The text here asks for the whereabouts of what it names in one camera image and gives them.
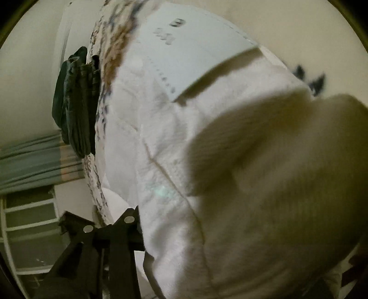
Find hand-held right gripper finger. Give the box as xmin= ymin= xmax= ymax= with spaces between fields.
xmin=34 ymin=206 xmax=146 ymax=299

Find white pants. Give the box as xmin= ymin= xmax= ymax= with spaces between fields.
xmin=102 ymin=3 xmax=368 ymax=299

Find striped curtain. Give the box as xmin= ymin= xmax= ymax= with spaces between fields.
xmin=0 ymin=132 xmax=87 ymax=194

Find folded blue jeans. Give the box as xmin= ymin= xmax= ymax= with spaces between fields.
xmin=65 ymin=55 xmax=101 ymax=158

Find white headboard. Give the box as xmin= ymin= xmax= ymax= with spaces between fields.
xmin=54 ymin=3 xmax=101 ymax=87

